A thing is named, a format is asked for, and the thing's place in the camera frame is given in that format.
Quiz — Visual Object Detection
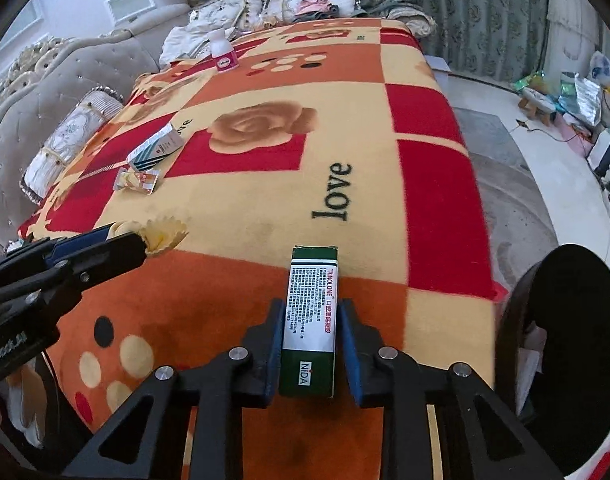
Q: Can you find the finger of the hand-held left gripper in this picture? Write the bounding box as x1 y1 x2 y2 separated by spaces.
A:
8 225 115 272
35 231 148 306

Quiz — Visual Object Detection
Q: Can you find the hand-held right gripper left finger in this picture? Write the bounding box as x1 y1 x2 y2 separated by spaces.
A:
60 298 288 480

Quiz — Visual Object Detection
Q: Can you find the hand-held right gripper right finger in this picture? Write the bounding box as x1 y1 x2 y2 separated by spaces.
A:
338 300 556 480

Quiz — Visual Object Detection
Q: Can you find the green and white box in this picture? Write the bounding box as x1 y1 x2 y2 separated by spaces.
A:
278 245 340 400

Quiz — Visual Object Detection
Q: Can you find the yellow cloth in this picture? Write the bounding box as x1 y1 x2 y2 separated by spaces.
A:
110 215 190 259

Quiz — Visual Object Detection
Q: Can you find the black round bin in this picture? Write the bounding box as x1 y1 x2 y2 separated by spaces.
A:
495 243 610 478

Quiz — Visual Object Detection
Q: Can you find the small yellow snack packet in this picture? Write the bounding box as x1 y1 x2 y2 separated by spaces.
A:
114 167 159 194

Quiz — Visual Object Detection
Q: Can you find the ribbed beige bolster cushion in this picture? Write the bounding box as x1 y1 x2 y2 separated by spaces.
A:
20 87 125 206

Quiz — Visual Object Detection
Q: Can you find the white box with blue stripes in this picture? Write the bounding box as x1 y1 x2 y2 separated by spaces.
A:
127 122 186 171

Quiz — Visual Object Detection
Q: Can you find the printed blanket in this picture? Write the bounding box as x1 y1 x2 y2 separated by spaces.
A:
18 17 510 480

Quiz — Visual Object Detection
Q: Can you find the grey round rug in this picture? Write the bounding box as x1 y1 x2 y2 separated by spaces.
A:
455 105 560 286

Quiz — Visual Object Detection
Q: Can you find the white crumpled cloth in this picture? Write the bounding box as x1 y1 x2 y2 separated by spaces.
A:
160 25 236 67

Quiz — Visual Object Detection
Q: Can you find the white bottle with pink label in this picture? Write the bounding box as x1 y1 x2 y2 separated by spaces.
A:
209 28 238 73

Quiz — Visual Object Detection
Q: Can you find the embroidered beige pillow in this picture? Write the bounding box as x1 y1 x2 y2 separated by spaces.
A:
187 0 266 36

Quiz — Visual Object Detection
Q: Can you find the small wooden stool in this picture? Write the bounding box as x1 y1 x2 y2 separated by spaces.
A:
517 87 558 126

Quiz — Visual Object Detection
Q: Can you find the beige pillow with trim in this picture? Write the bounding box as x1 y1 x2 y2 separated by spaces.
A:
262 0 363 24

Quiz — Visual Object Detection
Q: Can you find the pile of assorted packets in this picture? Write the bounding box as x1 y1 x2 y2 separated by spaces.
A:
510 50 610 241

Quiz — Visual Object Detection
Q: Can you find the pink cloth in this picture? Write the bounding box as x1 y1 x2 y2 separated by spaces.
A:
295 0 338 16

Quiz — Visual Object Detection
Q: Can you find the silver foil bag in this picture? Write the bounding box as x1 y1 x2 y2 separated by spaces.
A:
575 72 604 126

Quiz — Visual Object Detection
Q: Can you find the green patterned curtain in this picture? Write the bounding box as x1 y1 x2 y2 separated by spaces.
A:
170 0 556 81

